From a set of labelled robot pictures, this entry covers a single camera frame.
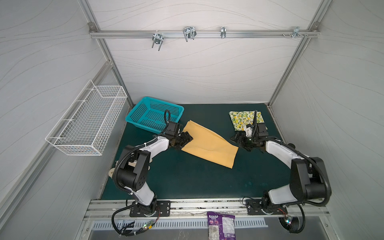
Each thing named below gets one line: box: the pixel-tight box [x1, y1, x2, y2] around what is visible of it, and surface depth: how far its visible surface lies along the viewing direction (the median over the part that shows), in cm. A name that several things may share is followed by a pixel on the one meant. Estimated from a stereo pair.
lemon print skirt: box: [228, 110, 265, 131], surface depth 113 cm
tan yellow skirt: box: [181, 120, 239, 169], surface depth 97 cm
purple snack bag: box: [207, 211, 236, 240], surface depth 69 cm
